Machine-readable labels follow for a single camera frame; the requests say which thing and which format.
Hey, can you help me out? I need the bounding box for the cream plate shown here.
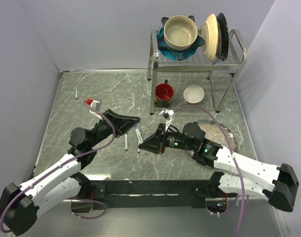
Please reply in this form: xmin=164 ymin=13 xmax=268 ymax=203
xmin=201 ymin=13 xmax=218 ymax=62

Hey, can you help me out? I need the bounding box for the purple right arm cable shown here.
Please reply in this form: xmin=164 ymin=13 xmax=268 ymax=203
xmin=173 ymin=106 xmax=250 ymax=237

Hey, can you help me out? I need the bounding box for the red black mug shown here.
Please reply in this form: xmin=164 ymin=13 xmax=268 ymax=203
xmin=155 ymin=79 xmax=174 ymax=108

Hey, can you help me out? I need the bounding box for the white marker green end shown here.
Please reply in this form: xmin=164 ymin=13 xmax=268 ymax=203
xmin=125 ymin=133 xmax=129 ymax=151

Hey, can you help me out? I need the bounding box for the white marker long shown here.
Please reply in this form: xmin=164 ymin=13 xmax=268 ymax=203
xmin=134 ymin=126 xmax=143 ymax=144

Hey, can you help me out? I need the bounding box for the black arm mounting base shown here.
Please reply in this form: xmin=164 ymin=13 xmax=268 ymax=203
xmin=76 ymin=180 xmax=235 ymax=208

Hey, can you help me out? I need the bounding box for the steel dish rack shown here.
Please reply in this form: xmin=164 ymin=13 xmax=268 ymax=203
xmin=147 ymin=29 xmax=249 ymax=115

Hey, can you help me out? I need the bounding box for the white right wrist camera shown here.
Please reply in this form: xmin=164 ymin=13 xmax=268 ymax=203
xmin=159 ymin=109 xmax=174 ymax=132

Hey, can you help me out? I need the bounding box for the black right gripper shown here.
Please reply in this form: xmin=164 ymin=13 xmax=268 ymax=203
xmin=138 ymin=121 xmax=196 ymax=153

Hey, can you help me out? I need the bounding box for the black plate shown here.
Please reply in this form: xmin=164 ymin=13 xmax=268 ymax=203
xmin=216 ymin=13 xmax=229 ymax=61

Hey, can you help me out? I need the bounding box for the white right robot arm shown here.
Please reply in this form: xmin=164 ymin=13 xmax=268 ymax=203
xmin=138 ymin=122 xmax=299 ymax=212

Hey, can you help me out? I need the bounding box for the blue flower-shaped bowl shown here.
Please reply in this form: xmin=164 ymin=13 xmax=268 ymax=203
xmin=157 ymin=17 xmax=205 ymax=61

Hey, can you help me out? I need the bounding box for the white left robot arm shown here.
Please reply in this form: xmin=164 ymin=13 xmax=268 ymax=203
xmin=0 ymin=109 xmax=141 ymax=236

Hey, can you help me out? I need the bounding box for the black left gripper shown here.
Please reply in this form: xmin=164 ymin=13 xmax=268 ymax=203
xmin=88 ymin=109 xmax=141 ymax=148

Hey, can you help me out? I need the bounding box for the beige ceramic bowl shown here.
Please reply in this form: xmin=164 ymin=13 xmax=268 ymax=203
xmin=162 ymin=15 xmax=198 ymax=51

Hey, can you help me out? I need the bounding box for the small white bowl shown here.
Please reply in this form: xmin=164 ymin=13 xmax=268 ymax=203
xmin=183 ymin=85 xmax=205 ymax=104

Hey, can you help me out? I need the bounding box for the speckled grey plate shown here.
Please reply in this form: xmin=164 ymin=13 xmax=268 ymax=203
xmin=196 ymin=119 xmax=238 ymax=152

